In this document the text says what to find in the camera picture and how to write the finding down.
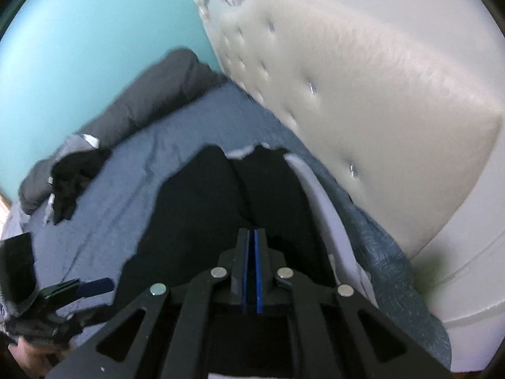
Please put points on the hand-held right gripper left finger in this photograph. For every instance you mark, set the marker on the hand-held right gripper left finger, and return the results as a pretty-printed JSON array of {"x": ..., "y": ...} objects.
[{"x": 245, "y": 268}]

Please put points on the folded light grey cloth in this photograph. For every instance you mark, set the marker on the folded light grey cloth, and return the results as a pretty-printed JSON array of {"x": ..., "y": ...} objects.
[{"x": 335, "y": 225}]

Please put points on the dark grey rolled duvet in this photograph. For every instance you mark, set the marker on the dark grey rolled duvet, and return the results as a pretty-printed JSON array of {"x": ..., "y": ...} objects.
[{"x": 150, "y": 94}]

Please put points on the person's left hand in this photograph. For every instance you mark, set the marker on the person's left hand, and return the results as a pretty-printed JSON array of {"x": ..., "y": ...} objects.
[{"x": 35, "y": 363}]

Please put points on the light grey garment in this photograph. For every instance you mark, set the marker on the light grey garment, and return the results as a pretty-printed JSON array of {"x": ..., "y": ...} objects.
[{"x": 48, "y": 209}]

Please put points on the black sweater with white trim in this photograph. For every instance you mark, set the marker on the black sweater with white trim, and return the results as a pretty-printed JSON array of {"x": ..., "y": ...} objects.
[{"x": 205, "y": 205}]

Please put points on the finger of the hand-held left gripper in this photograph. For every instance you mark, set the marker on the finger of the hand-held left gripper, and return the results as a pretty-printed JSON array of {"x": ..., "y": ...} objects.
[
  {"x": 90, "y": 318},
  {"x": 94, "y": 286}
]

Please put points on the cream tufted headboard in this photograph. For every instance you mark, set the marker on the cream tufted headboard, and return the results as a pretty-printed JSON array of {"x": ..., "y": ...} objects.
[{"x": 374, "y": 106}]

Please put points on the grey garment with white stripe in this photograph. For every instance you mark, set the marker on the grey garment with white stripe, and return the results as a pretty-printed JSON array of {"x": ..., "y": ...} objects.
[{"x": 79, "y": 142}]

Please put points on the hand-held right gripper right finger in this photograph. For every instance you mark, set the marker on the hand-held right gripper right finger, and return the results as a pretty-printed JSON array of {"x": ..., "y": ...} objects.
[{"x": 258, "y": 268}]

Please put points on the black garment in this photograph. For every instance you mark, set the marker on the black garment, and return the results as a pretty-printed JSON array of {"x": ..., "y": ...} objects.
[{"x": 75, "y": 177}]

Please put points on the blue patterned bed sheet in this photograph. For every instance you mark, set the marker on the blue patterned bed sheet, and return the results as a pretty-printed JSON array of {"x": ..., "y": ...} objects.
[{"x": 130, "y": 173}]

